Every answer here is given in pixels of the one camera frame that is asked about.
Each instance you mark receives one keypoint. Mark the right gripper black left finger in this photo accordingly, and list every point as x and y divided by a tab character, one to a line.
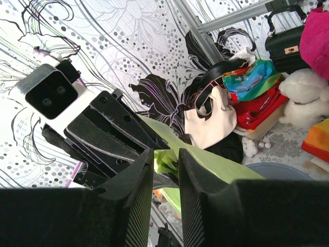
116	213

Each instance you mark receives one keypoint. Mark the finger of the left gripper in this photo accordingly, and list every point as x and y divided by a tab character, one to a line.
108	150

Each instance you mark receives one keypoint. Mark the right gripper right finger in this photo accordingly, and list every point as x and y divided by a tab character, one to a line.
250	212

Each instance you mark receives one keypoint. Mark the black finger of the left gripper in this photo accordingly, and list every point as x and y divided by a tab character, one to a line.
115	118

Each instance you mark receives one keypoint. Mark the green plastic trash bag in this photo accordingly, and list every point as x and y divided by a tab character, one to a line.
224	169

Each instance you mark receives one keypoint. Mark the blue plastic trash bin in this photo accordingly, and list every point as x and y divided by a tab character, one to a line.
277	171

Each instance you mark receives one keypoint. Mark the cream canvas tote bag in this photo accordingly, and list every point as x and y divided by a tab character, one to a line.
205	132

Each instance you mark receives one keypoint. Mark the rainbow striped bag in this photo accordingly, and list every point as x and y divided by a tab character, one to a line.
316	142

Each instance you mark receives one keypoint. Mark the magenta hanging cloth bag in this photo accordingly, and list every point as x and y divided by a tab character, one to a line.
314	41

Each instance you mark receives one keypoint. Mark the red folded cloth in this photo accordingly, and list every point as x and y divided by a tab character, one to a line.
250	114

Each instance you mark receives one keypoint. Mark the colourful scarf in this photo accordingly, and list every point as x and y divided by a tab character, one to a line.
251	82

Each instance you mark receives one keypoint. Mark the white plush lamb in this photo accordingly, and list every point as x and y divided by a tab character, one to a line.
307	95

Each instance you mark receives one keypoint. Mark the black leather handbag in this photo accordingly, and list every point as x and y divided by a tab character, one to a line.
284	47

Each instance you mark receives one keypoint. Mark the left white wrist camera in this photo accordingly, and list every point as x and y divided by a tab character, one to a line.
55	91

